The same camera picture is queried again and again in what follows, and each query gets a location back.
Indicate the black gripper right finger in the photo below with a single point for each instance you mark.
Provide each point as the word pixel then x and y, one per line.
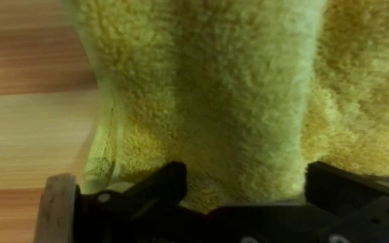
pixel 361 202

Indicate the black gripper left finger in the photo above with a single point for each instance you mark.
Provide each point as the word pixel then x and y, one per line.
pixel 158 189

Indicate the yellow terry towel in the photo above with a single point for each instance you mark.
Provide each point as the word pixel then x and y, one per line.
pixel 230 89

